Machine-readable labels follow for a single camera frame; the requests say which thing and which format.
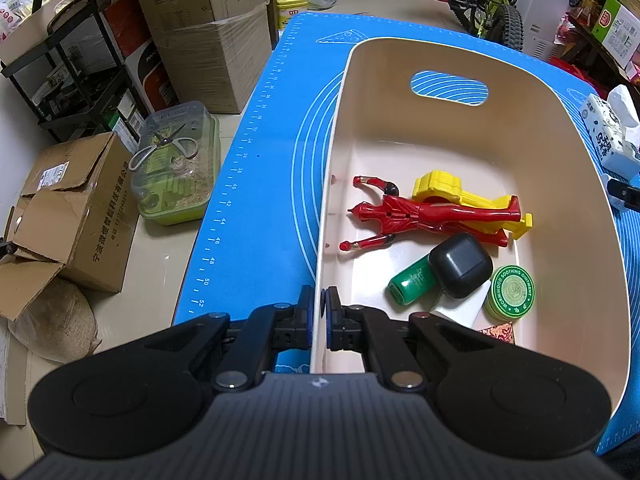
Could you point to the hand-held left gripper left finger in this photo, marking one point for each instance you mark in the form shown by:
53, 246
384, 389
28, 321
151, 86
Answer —
310, 310

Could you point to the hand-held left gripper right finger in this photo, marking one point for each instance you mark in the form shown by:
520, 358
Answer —
329, 310

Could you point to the green bottle with silver cap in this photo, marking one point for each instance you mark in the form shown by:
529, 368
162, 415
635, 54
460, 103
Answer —
412, 280

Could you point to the red toy figure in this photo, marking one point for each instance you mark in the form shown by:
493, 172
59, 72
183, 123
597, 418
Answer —
415, 215

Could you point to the white card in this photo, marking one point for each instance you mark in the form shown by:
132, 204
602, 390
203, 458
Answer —
460, 312

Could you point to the black rounded case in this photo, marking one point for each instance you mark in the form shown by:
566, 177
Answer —
460, 265

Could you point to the yellow plastic toy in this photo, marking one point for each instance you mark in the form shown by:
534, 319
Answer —
440, 187

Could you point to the red patterned packet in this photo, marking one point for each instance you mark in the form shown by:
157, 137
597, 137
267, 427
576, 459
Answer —
497, 332

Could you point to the round green tin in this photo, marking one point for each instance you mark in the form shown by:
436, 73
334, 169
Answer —
512, 292

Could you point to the beige plastic storage bin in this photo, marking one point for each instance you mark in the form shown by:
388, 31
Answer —
560, 170

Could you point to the blue silicone mat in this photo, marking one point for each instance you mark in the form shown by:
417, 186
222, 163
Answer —
280, 125

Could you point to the clear box with green base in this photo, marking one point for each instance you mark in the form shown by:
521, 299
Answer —
177, 170

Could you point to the labelled brown cardboard box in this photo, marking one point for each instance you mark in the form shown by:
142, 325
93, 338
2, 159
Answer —
75, 210

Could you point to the burlap sack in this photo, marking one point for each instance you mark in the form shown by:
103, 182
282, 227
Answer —
55, 325

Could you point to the red and white carton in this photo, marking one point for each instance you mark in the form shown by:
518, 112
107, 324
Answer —
152, 77

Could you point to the large taped cardboard box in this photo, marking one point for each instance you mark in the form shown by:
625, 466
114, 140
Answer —
210, 35

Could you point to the yellow plastic jug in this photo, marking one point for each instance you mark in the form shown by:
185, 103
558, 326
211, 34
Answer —
290, 10

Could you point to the white tissue pack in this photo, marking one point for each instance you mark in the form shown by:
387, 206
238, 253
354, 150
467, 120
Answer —
610, 130

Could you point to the black metal rack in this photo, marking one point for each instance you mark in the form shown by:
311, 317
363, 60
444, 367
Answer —
75, 70

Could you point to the green and black bicycle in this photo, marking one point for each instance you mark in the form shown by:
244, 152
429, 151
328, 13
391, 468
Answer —
490, 5

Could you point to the white cabinet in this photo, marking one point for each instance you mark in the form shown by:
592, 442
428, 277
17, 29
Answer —
542, 35

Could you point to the cardboard box on rack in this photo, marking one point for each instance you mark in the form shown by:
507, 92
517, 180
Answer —
35, 25

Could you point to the green and white carton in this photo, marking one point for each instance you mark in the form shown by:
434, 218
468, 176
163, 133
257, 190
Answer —
617, 35

